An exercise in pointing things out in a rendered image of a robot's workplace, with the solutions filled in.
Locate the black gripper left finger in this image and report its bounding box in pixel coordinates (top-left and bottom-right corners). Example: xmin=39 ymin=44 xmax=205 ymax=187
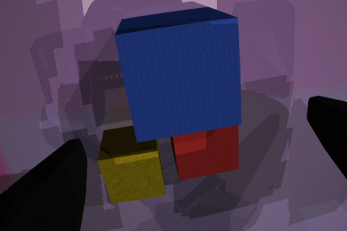
xmin=0 ymin=139 xmax=87 ymax=231

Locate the red block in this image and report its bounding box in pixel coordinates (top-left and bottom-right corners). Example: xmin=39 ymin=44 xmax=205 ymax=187
xmin=171 ymin=125 xmax=239 ymax=180

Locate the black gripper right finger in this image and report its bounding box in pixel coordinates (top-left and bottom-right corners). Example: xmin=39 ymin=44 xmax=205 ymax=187
xmin=307 ymin=95 xmax=347 ymax=179

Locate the blue block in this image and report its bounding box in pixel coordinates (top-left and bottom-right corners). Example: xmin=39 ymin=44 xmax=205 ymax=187
xmin=115 ymin=6 xmax=242 ymax=142

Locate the yellow block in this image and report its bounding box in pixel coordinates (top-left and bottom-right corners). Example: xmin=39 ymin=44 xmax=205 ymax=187
xmin=98 ymin=126 xmax=166 ymax=204

